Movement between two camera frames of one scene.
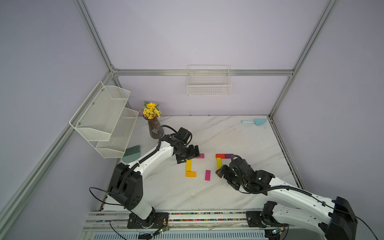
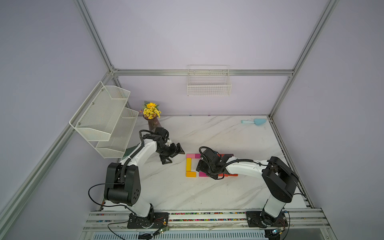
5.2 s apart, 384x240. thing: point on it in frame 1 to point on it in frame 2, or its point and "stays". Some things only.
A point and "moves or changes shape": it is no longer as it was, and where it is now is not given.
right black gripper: x=226 y=176 to x=213 y=175
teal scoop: x=258 y=122 stays
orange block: x=191 y=174 stays
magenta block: x=207 y=175 moves or changes shape
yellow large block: x=188 y=165 stays
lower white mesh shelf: x=115 y=147 stays
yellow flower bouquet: x=150 y=110 stays
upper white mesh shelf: x=96 y=119 stays
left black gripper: x=192 y=154 to x=174 y=152
